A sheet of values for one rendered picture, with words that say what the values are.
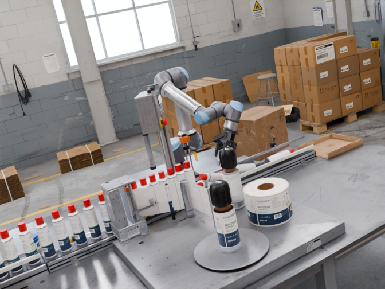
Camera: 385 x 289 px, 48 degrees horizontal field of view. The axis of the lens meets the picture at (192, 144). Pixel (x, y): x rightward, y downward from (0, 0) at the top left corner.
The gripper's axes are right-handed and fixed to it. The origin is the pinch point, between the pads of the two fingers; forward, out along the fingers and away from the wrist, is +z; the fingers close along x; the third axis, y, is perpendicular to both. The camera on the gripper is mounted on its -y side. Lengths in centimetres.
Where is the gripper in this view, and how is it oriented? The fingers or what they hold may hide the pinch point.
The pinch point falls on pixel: (218, 164)
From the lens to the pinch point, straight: 240.8
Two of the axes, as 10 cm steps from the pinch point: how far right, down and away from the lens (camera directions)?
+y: 4.8, 1.6, -8.6
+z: -2.6, 9.7, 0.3
